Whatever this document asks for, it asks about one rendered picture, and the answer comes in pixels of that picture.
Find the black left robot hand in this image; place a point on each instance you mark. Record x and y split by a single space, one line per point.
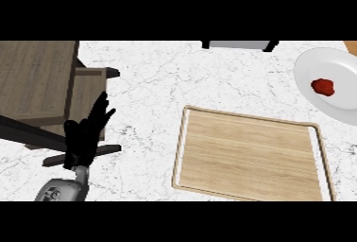
82 141

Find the white plate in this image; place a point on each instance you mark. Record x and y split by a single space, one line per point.
333 66

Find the dark cabinet rail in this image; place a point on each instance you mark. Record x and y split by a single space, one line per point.
29 134

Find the red bell pepper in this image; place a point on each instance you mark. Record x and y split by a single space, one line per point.
324 87

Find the brown wooden drawer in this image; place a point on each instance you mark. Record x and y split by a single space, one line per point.
89 91

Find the grey appliance with black legs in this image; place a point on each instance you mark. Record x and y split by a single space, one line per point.
240 44

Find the brown wooden cabinet door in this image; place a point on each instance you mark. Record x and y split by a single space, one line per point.
33 78

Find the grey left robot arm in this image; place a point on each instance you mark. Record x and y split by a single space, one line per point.
61 190

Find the pale wooden tray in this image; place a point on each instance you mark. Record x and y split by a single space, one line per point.
252 157

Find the orange wooden board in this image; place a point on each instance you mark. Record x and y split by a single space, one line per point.
352 46

